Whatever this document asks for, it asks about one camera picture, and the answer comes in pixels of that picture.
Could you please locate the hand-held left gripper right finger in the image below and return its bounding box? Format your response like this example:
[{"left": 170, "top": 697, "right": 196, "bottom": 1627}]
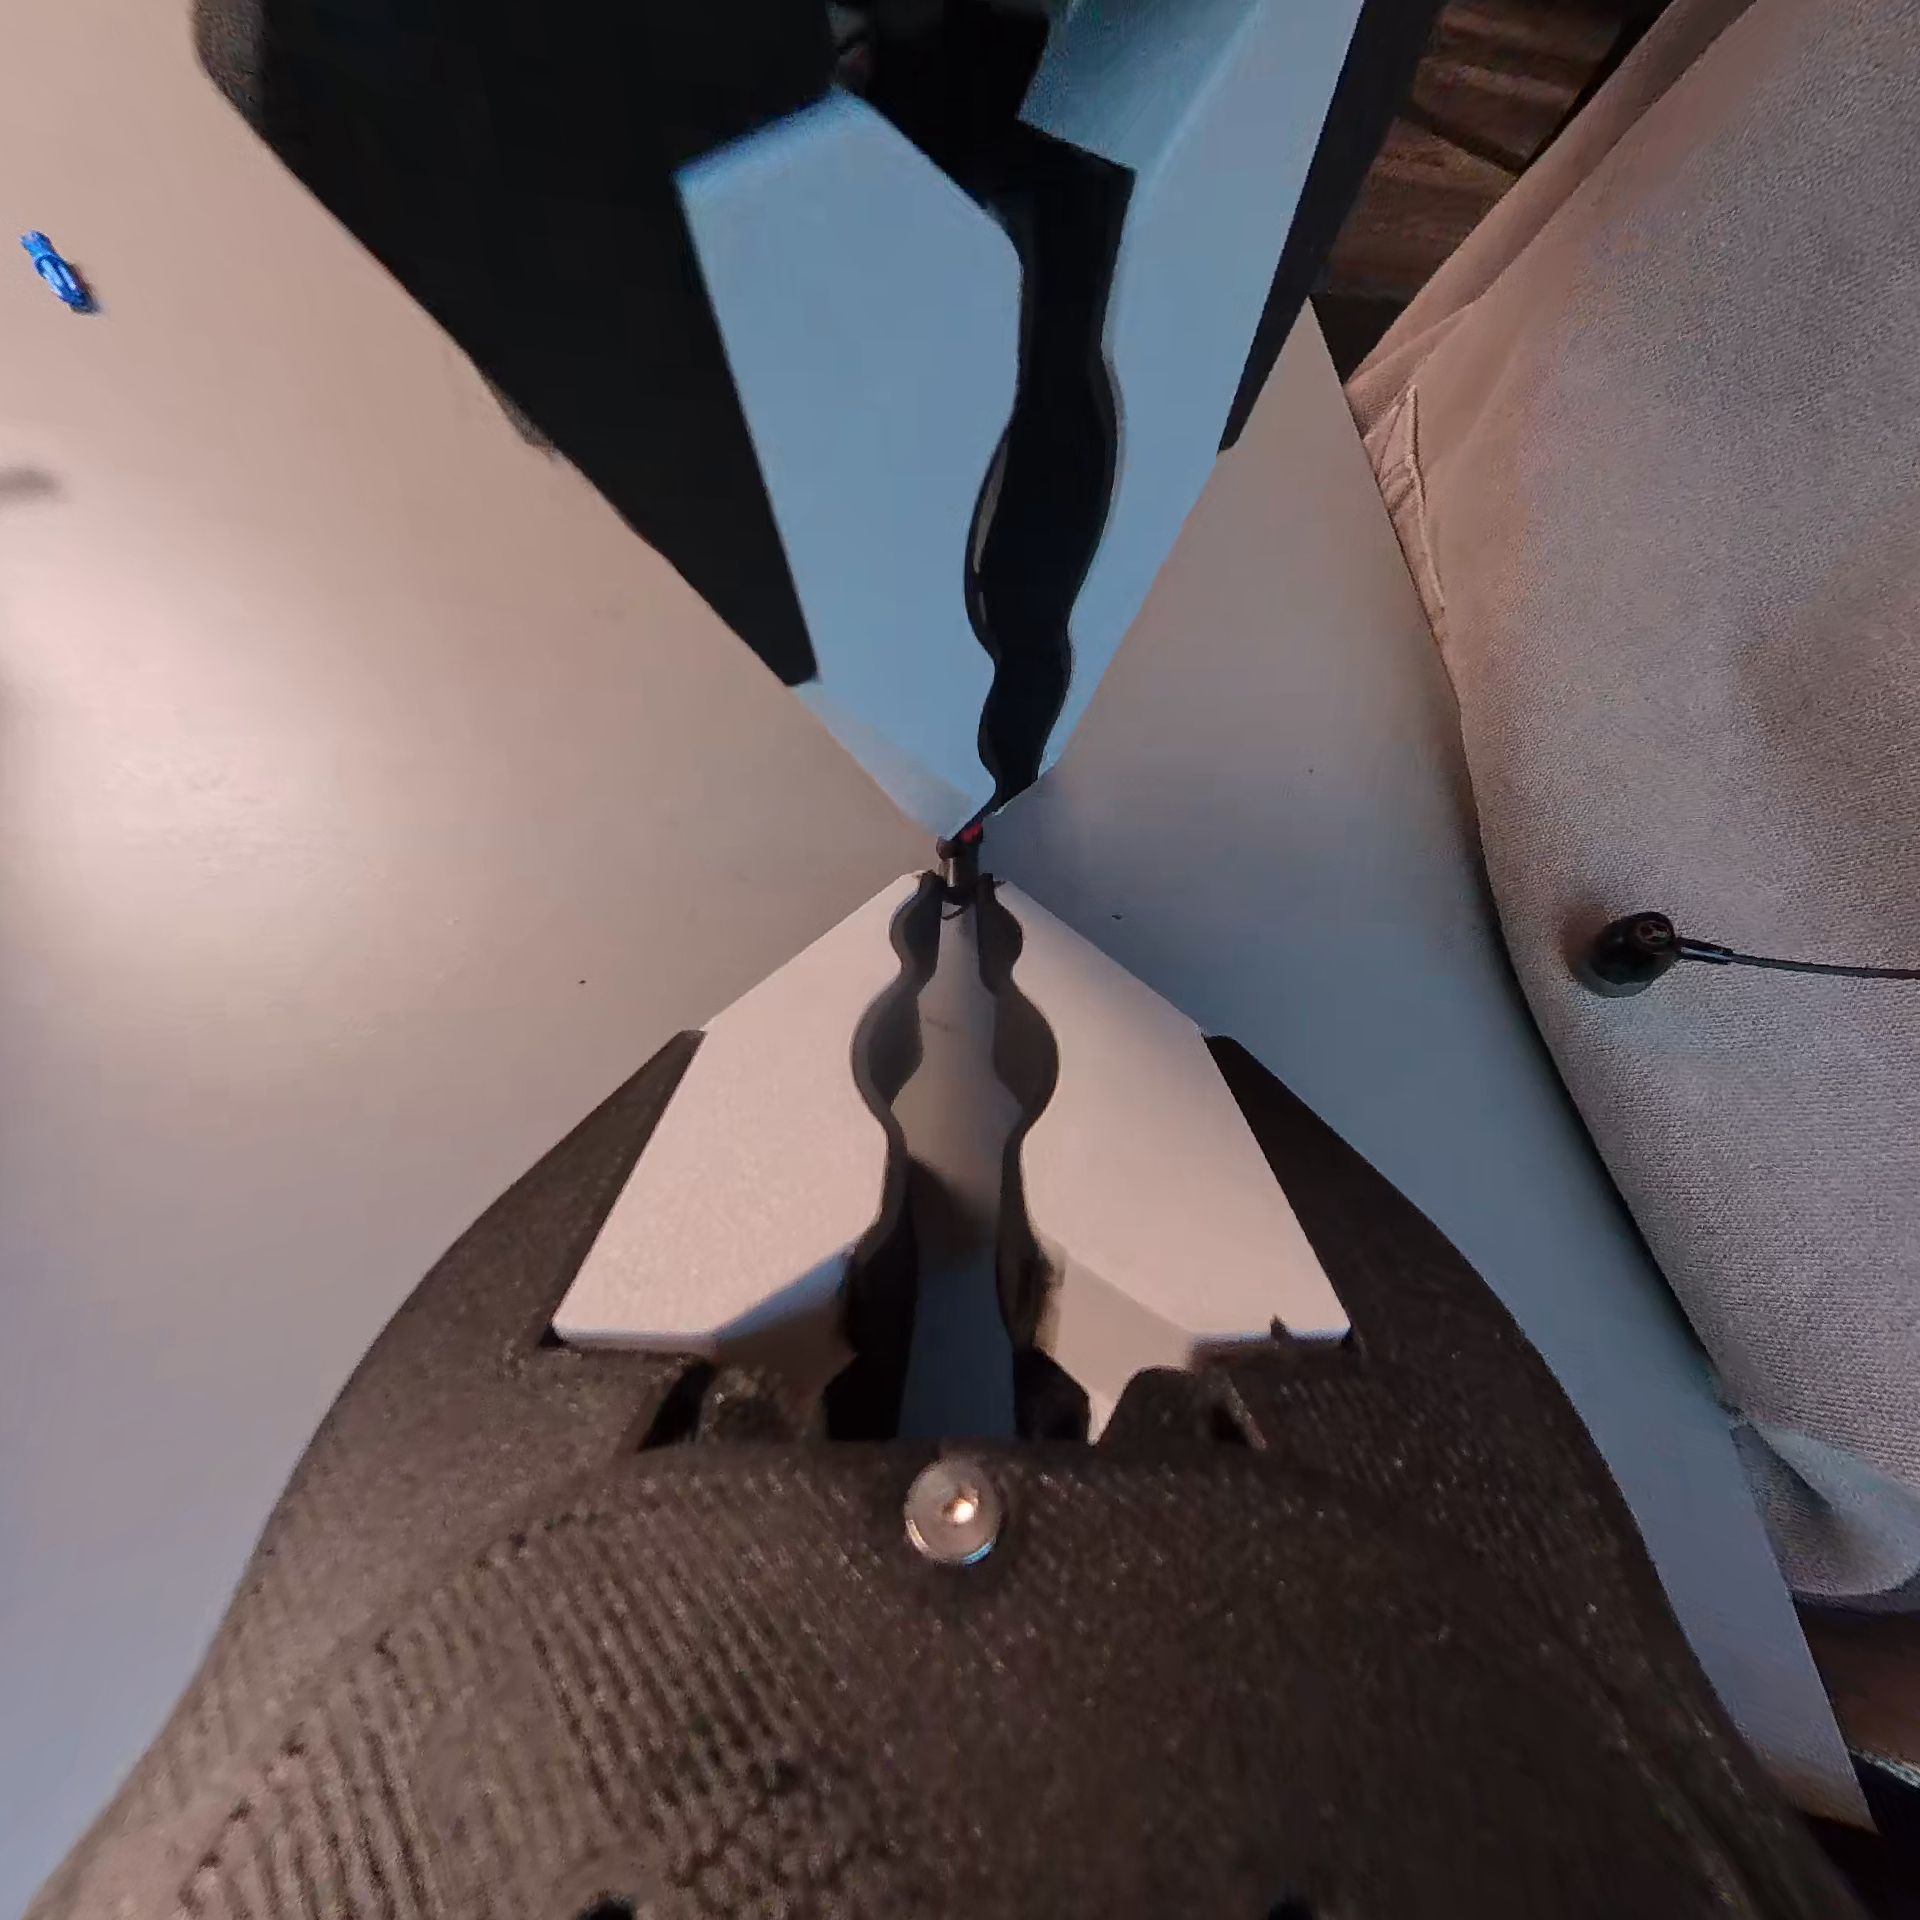
[{"left": 982, "top": 879, "right": 1354, "bottom": 1446}]

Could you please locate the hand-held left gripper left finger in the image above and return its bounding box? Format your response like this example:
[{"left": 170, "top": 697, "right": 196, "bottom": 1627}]
[{"left": 551, "top": 872, "right": 942, "bottom": 1412}]

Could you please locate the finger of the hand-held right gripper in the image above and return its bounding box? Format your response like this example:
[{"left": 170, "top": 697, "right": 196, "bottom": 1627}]
[
  {"left": 672, "top": 88, "right": 1039, "bottom": 826},
  {"left": 967, "top": 0, "right": 1368, "bottom": 826}
]

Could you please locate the beige printed hoodie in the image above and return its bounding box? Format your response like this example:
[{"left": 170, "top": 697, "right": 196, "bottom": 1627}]
[{"left": 1342, "top": 0, "right": 1920, "bottom": 1616}]

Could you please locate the black drawstring cord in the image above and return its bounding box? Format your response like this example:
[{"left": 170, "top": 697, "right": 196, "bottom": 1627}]
[{"left": 1567, "top": 911, "right": 1920, "bottom": 1002}]

